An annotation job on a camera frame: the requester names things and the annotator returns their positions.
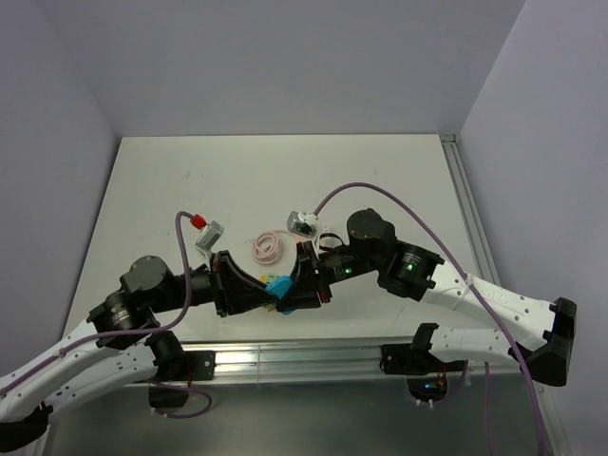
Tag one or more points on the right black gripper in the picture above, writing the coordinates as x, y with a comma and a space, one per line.
306, 283

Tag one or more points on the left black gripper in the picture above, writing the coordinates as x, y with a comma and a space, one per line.
232, 288

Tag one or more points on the blue plug adapter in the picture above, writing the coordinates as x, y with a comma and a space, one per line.
279, 287

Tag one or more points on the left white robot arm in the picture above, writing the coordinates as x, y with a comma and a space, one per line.
126, 339

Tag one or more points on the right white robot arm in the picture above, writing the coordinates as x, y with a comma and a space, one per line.
534, 335

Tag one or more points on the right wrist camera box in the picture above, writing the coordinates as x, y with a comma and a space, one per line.
304, 224

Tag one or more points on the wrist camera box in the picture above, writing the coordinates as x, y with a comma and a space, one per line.
209, 236
304, 224

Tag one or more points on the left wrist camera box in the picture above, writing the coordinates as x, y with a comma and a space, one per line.
209, 236

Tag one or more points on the aluminium front rail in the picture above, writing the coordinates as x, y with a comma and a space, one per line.
295, 361

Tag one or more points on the aluminium rail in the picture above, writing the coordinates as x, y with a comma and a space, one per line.
295, 361
476, 233

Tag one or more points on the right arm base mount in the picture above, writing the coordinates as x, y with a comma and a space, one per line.
426, 375

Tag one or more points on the aluminium right rail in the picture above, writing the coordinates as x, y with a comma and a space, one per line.
476, 233

